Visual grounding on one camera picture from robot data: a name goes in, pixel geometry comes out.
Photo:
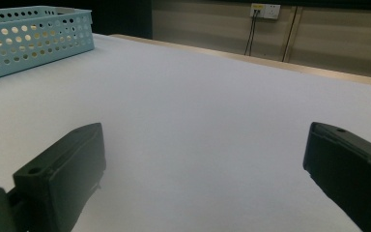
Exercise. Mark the light blue perforated plastic basket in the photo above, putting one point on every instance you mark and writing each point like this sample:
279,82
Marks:
45,35

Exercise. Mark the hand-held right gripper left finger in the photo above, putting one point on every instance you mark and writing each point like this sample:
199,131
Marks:
64,174

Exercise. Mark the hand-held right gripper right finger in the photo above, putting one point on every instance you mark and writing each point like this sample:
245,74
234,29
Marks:
351,174

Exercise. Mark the light wooden table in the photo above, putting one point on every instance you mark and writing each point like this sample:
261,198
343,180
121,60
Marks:
270,64

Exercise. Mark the white wall socket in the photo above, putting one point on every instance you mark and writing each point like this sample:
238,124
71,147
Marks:
265,10

